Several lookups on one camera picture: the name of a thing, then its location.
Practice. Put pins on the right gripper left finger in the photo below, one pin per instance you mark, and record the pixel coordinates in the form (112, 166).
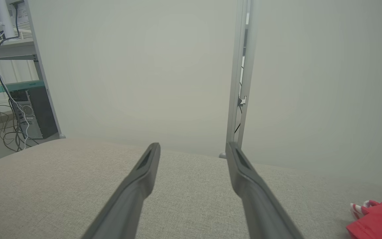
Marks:
(134, 192)

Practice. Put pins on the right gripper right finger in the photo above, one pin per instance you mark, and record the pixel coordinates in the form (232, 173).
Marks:
(257, 199)

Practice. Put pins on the red shorts white trim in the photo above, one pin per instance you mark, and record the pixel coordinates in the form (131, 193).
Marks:
(380, 222)

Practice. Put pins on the black silver computer tower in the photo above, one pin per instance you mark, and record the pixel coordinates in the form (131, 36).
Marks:
(40, 109)

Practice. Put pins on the teal shelf board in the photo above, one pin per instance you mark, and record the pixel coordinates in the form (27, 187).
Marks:
(12, 86)

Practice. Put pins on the grey desk top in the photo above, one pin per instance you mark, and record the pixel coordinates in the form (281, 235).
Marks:
(8, 44)

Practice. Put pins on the white round pole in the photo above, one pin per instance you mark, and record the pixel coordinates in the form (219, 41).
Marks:
(3, 16)

